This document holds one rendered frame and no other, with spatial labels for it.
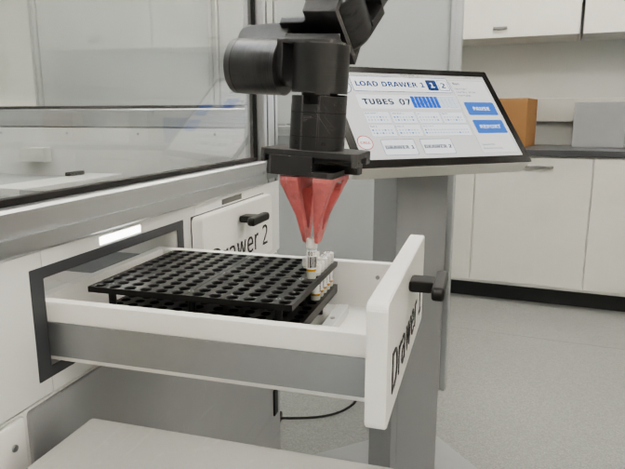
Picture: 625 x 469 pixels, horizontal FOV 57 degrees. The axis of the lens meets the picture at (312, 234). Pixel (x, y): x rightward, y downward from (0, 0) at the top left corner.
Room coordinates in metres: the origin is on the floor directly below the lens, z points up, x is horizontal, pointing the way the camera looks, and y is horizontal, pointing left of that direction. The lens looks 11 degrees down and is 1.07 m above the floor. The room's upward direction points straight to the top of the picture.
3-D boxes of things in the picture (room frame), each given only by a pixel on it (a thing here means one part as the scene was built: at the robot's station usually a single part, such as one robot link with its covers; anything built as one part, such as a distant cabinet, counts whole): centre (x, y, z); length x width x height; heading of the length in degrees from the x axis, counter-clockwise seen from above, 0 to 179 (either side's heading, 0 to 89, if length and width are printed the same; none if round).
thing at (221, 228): (0.96, 0.13, 0.87); 0.29 x 0.02 x 0.11; 164
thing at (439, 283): (0.56, -0.12, 0.91); 0.07 x 0.04 x 0.01; 164
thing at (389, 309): (0.57, -0.09, 0.87); 0.29 x 0.02 x 0.11; 164
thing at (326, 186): (0.61, 0.00, 0.99); 0.07 x 0.07 x 0.09; 72
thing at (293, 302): (0.60, 0.00, 0.90); 0.18 x 0.02 x 0.01; 164
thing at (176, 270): (0.63, 0.10, 0.87); 0.22 x 0.18 x 0.06; 74
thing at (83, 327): (0.63, 0.11, 0.86); 0.40 x 0.26 x 0.06; 74
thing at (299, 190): (0.60, -0.01, 0.99); 0.07 x 0.07 x 0.09; 72
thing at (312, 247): (0.61, 0.00, 0.92); 0.01 x 0.01 x 0.05
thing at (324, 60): (0.60, 0.00, 1.12); 0.07 x 0.06 x 0.07; 66
